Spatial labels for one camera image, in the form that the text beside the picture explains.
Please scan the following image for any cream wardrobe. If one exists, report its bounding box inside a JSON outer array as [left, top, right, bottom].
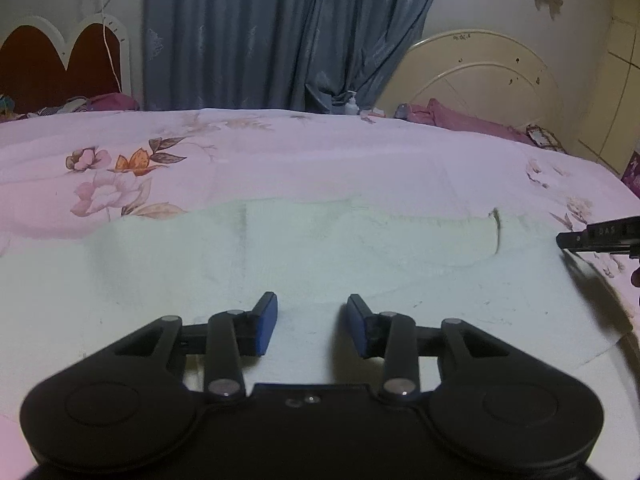
[[575, 15, 640, 176]]

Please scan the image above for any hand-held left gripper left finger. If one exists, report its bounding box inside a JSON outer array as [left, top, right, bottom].
[[107, 291, 279, 402]]

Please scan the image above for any blue-grey curtain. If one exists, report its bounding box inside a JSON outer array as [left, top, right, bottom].
[[144, 0, 451, 114]]

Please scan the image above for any white cable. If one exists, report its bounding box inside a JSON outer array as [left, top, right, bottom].
[[82, 0, 126, 96]]

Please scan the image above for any pink floral bed sheet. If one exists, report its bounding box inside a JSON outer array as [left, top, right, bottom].
[[0, 107, 640, 480]]

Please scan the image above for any colourful printed cloth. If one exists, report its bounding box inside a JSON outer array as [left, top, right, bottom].
[[0, 94, 92, 122]]

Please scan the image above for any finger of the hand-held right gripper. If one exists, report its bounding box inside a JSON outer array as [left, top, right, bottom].
[[556, 217, 640, 259]]

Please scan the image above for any light green towel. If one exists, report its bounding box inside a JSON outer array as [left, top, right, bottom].
[[0, 199, 636, 421]]

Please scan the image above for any cream round headboard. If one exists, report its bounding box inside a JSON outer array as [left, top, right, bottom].
[[375, 29, 564, 133]]

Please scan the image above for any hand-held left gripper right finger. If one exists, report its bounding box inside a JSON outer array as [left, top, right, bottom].
[[346, 294, 507, 404]]

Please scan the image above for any pink pillow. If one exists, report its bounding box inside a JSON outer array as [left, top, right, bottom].
[[395, 98, 536, 146]]

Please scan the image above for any red heart-shaped headboard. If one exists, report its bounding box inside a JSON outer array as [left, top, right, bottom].
[[0, 15, 132, 114]]

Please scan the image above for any dark patterned pillow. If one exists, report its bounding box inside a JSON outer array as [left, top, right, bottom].
[[525, 124, 568, 154]]

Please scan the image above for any magenta pillow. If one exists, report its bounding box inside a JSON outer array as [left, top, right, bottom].
[[87, 92, 141, 111]]

